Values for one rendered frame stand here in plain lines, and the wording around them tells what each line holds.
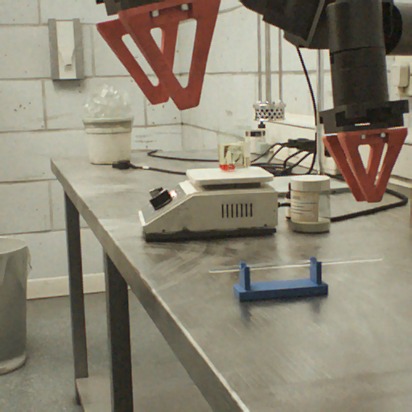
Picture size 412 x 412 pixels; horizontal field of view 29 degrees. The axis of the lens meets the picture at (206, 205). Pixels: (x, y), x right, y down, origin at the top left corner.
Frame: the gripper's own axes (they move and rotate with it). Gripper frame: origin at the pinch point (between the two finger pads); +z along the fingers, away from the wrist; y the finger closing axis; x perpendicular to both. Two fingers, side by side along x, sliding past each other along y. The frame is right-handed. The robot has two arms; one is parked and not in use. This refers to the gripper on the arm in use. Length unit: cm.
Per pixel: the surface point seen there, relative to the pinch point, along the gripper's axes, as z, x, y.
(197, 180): -2.2, 13.5, 34.4
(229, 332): 11.3, 16.7, -6.6
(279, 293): 9.9, 9.5, 3.3
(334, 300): 11.0, 4.2, 1.1
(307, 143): -7, -24, 113
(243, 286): 8.9, 13.2, 4.1
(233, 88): -30, -22, 200
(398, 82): -17, -35, 77
